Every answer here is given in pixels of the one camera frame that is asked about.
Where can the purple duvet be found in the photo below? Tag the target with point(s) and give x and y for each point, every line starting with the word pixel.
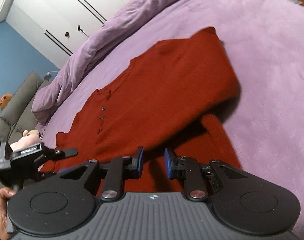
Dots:
pixel 126 22

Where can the white wardrobe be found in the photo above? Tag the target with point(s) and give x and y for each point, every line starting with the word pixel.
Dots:
pixel 57 28

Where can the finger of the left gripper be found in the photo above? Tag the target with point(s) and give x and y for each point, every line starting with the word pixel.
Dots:
pixel 67 153

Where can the pink plush toy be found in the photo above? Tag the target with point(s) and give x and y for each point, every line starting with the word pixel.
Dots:
pixel 28 138

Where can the purple bed sheet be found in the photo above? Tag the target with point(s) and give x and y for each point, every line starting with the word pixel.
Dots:
pixel 264 43

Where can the white wall charger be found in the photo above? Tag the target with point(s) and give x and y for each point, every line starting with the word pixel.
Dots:
pixel 49 75

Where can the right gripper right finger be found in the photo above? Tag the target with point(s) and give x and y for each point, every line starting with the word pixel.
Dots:
pixel 241 201

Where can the person's left hand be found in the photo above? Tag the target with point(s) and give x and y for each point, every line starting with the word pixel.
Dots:
pixel 5 194

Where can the red knit cardigan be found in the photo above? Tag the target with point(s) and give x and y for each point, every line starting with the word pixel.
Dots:
pixel 170 97

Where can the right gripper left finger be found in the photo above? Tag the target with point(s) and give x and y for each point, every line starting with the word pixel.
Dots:
pixel 68 200

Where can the orange plush toy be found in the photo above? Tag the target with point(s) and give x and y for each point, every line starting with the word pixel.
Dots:
pixel 4 100

